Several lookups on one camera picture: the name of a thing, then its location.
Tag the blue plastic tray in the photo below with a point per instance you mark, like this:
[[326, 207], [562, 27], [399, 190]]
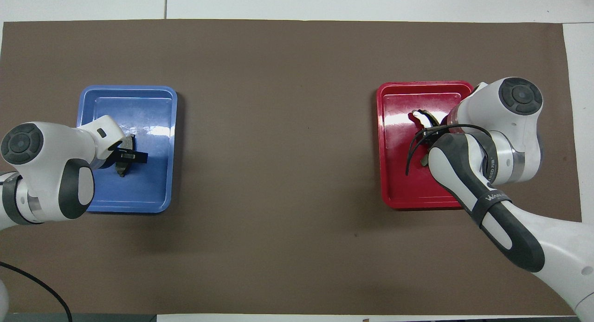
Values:
[[153, 187]]

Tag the brown table mat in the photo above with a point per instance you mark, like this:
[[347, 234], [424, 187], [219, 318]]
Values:
[[297, 247]]

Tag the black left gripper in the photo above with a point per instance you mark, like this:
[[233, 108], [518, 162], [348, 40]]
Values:
[[116, 155]]

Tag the curved brake shoe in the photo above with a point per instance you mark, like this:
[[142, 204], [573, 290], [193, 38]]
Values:
[[420, 117]]

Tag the grey brake pad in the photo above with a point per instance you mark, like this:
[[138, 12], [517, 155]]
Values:
[[123, 170]]

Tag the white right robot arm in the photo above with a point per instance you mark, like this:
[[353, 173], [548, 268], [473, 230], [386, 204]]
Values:
[[519, 141]]

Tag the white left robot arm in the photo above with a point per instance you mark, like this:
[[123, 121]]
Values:
[[46, 164]]

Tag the red plastic tray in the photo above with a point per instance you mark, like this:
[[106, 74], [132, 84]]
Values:
[[394, 183]]

